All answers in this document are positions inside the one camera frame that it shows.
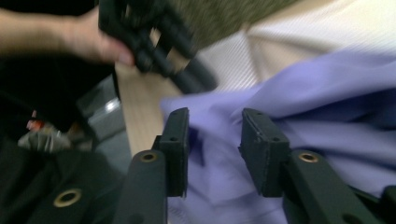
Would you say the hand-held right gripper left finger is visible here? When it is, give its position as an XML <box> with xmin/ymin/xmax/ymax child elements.
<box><xmin>152</xmin><ymin>106</ymin><xmax>191</xmax><ymax>199</ymax></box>

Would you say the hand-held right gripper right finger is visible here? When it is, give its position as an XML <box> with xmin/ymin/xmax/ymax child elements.
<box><xmin>238</xmin><ymin>107</ymin><xmax>292</xmax><ymax>199</ymax></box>

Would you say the green woven basket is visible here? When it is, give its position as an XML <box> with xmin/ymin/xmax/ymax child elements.
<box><xmin>167</xmin><ymin>0</ymin><xmax>301</xmax><ymax>51</ymax></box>

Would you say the purple cloth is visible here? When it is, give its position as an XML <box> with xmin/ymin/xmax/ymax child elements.
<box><xmin>160</xmin><ymin>49</ymin><xmax>396</xmax><ymax>224</ymax></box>

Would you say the white mesh laundry bag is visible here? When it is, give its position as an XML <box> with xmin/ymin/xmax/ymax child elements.
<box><xmin>198</xmin><ymin>0</ymin><xmax>396</xmax><ymax>94</ymax></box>

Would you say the metal floor rail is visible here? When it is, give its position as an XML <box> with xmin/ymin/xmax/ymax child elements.
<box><xmin>76</xmin><ymin>76</ymin><xmax>133</xmax><ymax>175</ymax></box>

